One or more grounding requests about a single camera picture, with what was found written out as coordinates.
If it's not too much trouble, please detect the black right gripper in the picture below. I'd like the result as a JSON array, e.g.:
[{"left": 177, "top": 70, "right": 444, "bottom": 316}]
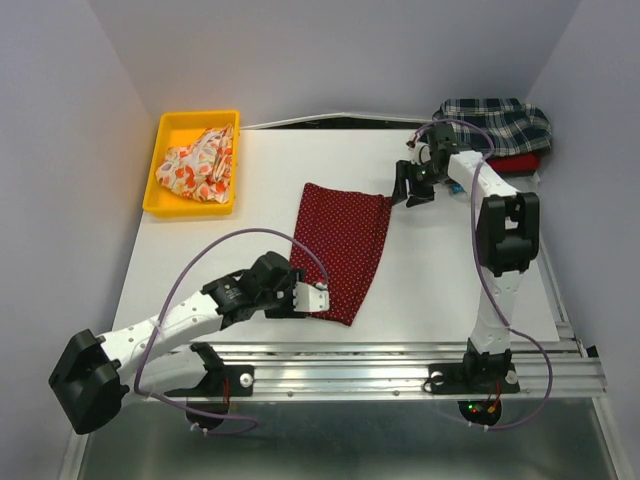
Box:
[{"left": 387, "top": 160, "right": 445, "bottom": 208}]

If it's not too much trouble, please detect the dark red polka dot skirt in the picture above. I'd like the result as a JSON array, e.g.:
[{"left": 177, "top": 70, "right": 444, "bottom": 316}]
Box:
[{"left": 290, "top": 183, "right": 392, "bottom": 326}]

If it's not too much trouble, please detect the navy white plaid skirt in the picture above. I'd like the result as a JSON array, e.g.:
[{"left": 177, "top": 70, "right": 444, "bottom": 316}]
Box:
[{"left": 433, "top": 98, "right": 552, "bottom": 157}]

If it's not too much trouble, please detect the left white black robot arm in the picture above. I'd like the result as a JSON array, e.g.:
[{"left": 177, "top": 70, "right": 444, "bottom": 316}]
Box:
[{"left": 48, "top": 252, "right": 329, "bottom": 435}]

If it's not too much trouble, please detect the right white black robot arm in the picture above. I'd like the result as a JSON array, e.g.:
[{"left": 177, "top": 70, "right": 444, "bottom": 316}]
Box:
[{"left": 391, "top": 119, "right": 540, "bottom": 395}]

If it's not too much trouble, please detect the white blue patterned skirt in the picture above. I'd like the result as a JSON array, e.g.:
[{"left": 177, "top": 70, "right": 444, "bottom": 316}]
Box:
[{"left": 447, "top": 173, "right": 541, "bottom": 202}]

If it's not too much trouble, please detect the folded red skirt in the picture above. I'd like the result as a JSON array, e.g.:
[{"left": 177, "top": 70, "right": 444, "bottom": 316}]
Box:
[{"left": 488, "top": 153, "right": 540, "bottom": 175}]

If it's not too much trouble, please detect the orange floral white skirt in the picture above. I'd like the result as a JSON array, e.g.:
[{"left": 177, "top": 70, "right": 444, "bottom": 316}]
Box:
[{"left": 155, "top": 124, "right": 234, "bottom": 204}]

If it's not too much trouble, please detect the yellow plastic bin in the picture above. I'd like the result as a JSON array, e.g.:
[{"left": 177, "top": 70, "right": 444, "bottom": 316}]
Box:
[{"left": 143, "top": 110, "right": 240, "bottom": 218}]

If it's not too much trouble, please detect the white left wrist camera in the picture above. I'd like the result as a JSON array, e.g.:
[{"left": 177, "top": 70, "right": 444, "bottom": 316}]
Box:
[{"left": 293, "top": 282, "right": 330, "bottom": 313}]

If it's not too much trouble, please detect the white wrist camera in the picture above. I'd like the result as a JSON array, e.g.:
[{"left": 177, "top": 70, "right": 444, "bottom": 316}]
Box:
[
  {"left": 293, "top": 282, "right": 330, "bottom": 313},
  {"left": 407, "top": 141, "right": 431, "bottom": 165}
]

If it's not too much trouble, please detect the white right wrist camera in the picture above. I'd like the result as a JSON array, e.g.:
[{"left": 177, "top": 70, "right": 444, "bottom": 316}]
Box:
[{"left": 407, "top": 141, "right": 431, "bottom": 165}]

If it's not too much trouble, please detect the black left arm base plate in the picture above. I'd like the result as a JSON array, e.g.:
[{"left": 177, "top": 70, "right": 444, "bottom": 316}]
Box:
[{"left": 164, "top": 364, "right": 255, "bottom": 398}]

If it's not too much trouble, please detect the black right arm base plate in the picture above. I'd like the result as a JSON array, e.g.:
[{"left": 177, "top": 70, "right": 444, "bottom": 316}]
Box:
[{"left": 423, "top": 362, "right": 520, "bottom": 396}]

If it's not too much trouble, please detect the aluminium table frame rail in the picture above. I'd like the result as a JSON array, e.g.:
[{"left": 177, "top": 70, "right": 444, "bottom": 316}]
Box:
[{"left": 79, "top": 199, "right": 609, "bottom": 402}]

